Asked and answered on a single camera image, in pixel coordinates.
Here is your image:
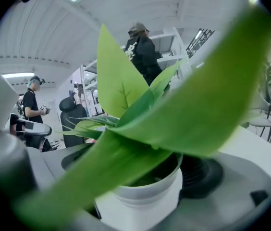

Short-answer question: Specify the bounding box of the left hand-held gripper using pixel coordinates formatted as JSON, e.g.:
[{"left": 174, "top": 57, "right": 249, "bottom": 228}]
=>
[{"left": 9, "top": 113, "right": 52, "bottom": 142}]

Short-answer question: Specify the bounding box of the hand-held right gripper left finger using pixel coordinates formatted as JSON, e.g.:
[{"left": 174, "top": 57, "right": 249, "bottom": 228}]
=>
[{"left": 26, "top": 140, "right": 98, "bottom": 192}]

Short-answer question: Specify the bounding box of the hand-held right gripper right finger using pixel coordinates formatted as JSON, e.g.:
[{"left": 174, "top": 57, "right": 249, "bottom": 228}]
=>
[{"left": 154, "top": 154, "right": 271, "bottom": 231}]

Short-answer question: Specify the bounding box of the green plant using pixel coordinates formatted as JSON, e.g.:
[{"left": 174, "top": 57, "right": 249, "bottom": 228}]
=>
[{"left": 9, "top": 5, "right": 271, "bottom": 231}]

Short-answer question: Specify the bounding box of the black office chair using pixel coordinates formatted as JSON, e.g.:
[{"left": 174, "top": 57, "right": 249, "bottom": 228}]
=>
[{"left": 58, "top": 96, "right": 88, "bottom": 149}]

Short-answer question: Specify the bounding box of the grey chair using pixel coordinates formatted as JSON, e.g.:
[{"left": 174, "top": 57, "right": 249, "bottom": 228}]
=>
[{"left": 247, "top": 108, "right": 271, "bottom": 141}]

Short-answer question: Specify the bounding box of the black stair railing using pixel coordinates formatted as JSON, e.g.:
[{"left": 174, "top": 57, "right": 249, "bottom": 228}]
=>
[{"left": 185, "top": 28, "right": 215, "bottom": 59}]

